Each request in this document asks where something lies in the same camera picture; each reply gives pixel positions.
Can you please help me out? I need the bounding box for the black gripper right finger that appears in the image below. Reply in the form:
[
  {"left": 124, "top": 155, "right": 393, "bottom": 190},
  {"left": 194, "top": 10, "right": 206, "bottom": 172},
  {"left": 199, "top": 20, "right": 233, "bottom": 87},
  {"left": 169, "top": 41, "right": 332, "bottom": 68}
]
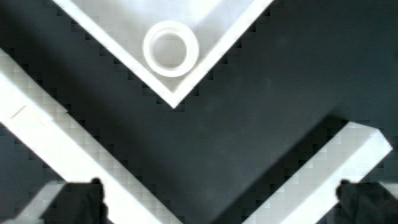
[{"left": 334, "top": 179, "right": 398, "bottom": 224}]

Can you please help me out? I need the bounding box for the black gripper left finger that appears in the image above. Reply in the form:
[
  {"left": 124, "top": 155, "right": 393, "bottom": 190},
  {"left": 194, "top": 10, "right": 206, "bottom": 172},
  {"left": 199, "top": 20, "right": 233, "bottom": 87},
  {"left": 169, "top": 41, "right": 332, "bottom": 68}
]
[{"left": 14, "top": 177, "right": 110, "bottom": 224}]

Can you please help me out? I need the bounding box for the white square tabletop panel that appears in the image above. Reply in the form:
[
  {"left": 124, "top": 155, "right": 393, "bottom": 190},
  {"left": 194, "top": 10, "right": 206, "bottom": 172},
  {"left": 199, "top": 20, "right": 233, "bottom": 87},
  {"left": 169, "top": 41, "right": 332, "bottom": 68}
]
[{"left": 53, "top": 0, "right": 274, "bottom": 106}]

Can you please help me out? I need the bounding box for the white L-shaped obstacle fence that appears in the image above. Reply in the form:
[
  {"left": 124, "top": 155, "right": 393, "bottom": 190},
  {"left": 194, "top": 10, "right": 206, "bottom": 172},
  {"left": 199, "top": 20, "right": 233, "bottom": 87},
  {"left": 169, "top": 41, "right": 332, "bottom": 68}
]
[{"left": 0, "top": 50, "right": 393, "bottom": 224}]

